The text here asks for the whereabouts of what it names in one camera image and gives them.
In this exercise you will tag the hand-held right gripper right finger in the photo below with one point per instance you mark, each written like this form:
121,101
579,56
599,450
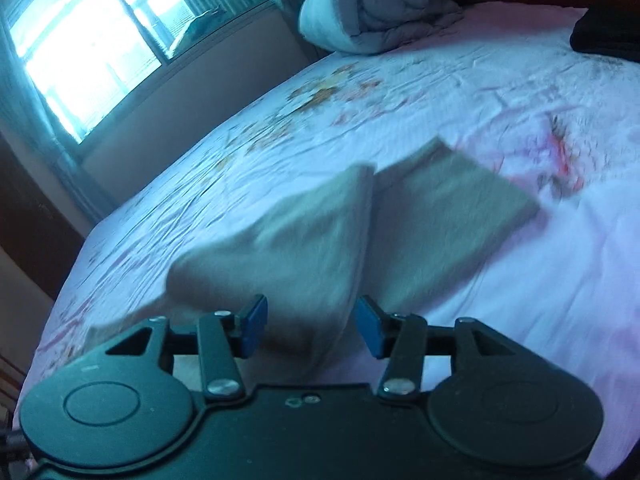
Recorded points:
369,327

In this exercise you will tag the window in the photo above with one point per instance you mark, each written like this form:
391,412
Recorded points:
90,35

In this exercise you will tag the bed with floral sheet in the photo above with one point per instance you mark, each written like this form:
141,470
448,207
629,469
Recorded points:
450,105

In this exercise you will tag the dark cloth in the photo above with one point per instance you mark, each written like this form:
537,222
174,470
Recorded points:
610,32

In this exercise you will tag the rolled grey duvet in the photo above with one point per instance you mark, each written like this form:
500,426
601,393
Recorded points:
380,5

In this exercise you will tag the grey pants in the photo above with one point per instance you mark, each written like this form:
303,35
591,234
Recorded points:
310,240

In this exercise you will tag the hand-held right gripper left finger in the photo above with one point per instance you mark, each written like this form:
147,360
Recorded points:
254,324

